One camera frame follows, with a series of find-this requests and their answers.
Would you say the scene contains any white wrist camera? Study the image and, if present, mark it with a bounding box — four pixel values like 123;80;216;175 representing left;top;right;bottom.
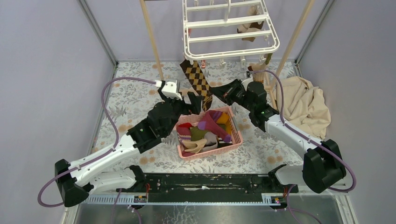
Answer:
241;70;254;89
155;78;183;100

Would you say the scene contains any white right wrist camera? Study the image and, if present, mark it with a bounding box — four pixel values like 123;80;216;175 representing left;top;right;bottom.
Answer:
241;70;254;89

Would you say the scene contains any floral patterned mat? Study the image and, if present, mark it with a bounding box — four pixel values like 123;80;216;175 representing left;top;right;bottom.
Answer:
90;62;302;174

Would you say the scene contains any pink sock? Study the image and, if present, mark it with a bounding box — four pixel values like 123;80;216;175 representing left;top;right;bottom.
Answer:
200;60;206;69

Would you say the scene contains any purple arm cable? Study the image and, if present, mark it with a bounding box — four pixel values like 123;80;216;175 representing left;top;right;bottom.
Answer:
37;77;160;208
247;69;357;193

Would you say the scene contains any white plastic clip hanger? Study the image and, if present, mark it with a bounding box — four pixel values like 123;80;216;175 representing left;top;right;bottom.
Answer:
187;0;274;59

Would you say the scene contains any purple maroon striped sock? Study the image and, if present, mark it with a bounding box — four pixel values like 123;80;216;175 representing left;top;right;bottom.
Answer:
197;110;232;143

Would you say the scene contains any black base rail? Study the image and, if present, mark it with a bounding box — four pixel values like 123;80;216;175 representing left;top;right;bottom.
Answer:
117;173;298;206

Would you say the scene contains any mustard yellow striped sock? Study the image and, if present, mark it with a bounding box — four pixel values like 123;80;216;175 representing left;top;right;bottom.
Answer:
216;112;232;135

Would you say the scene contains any wooden drying rack frame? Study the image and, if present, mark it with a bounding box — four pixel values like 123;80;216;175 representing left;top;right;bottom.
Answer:
139;0;315;109

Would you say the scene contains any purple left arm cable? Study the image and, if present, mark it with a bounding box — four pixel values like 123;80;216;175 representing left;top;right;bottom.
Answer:
37;77;160;208

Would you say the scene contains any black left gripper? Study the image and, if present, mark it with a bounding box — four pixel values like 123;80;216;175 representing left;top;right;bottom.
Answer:
157;89;201;137

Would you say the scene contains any cream maroon striped sock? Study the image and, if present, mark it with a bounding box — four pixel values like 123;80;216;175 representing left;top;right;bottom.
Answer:
177;127;206;157

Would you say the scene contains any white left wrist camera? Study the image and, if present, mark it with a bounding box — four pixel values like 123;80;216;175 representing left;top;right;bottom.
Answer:
155;78;183;100

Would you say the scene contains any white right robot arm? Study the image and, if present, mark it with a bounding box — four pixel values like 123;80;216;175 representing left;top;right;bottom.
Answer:
211;79;347;193

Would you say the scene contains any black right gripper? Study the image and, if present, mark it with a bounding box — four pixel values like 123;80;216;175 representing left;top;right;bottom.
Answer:
210;79;255;112

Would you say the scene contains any grey sock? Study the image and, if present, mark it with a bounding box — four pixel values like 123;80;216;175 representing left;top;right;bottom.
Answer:
200;132;218;152

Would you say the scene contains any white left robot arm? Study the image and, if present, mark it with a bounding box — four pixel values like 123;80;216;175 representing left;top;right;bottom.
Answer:
55;92;202;207

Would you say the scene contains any red patterned sock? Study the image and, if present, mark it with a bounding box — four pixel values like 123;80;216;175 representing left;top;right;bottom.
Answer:
178;122;193;130

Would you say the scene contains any beige crumpled cloth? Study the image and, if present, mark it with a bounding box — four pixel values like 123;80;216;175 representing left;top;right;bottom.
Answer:
274;77;331;140

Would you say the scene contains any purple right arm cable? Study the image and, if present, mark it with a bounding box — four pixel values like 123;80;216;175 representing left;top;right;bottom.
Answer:
247;69;357;193

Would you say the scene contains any olive green striped sock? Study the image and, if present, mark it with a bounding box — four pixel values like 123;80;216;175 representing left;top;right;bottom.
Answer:
190;126;208;141

